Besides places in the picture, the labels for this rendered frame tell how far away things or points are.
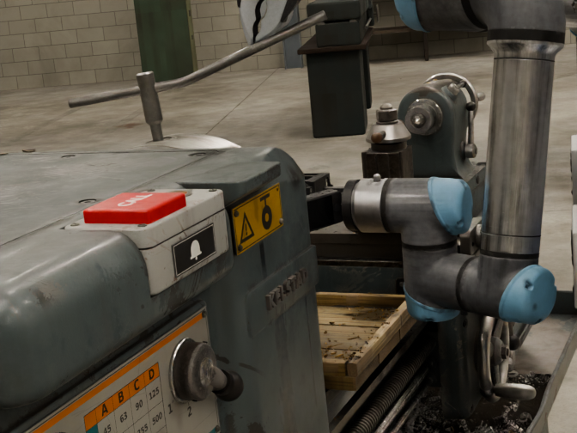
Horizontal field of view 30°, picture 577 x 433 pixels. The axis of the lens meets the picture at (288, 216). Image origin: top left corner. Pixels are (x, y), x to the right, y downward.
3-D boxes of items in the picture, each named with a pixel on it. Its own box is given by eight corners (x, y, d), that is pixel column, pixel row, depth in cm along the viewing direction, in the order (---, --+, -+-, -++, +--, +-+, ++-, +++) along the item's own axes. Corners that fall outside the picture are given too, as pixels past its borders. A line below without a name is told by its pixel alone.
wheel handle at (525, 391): (534, 403, 181) (533, 388, 181) (488, 399, 185) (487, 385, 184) (537, 397, 184) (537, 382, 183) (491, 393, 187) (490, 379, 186)
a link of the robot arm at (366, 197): (381, 239, 145) (377, 179, 144) (349, 238, 147) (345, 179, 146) (399, 225, 152) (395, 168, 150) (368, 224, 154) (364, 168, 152)
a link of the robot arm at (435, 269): (457, 332, 141) (452, 252, 139) (393, 318, 149) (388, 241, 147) (494, 316, 146) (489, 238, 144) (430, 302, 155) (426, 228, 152)
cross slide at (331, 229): (468, 261, 180) (467, 234, 179) (239, 256, 197) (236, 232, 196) (490, 234, 195) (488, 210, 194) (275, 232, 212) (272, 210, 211)
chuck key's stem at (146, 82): (153, 166, 135) (134, 74, 132) (155, 163, 137) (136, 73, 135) (171, 162, 135) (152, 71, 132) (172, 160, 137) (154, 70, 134)
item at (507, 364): (501, 429, 184) (494, 299, 178) (443, 424, 188) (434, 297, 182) (530, 371, 207) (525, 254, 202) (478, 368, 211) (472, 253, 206)
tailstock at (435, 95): (464, 222, 232) (456, 87, 225) (377, 221, 240) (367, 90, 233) (494, 190, 259) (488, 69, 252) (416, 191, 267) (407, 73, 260)
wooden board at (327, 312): (358, 391, 146) (356, 363, 145) (130, 374, 160) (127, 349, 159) (420, 318, 173) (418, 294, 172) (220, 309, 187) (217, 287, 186)
